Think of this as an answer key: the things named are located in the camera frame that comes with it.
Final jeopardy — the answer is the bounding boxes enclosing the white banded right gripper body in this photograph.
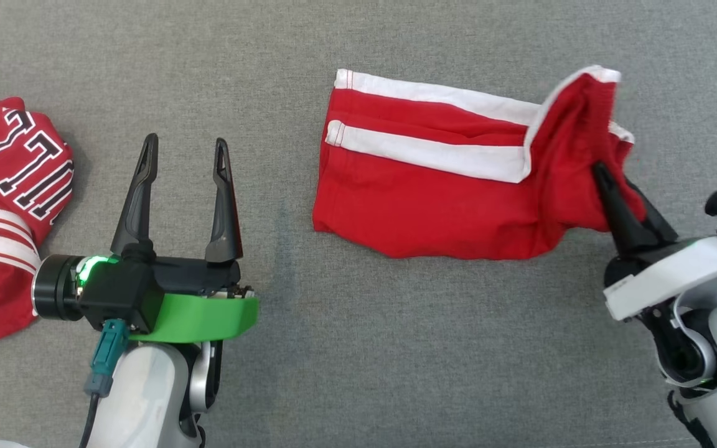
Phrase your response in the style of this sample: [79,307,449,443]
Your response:
[603,235,717,322]

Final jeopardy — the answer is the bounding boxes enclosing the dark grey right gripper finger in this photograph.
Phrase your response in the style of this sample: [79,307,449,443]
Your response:
[592,161,659,257]
[625,177,680,243]

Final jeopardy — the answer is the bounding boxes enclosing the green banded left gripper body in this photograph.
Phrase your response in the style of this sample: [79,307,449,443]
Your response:
[128,258,260,344]

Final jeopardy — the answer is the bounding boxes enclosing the teal plug camera cable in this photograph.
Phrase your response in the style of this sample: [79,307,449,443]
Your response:
[82,319,131,448]

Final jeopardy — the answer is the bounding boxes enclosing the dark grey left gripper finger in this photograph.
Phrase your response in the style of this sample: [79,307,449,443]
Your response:
[204,138,243,264]
[110,133,159,262]

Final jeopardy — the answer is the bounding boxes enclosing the red shorts with white stripes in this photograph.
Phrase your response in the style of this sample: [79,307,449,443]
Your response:
[312,65,649,261]

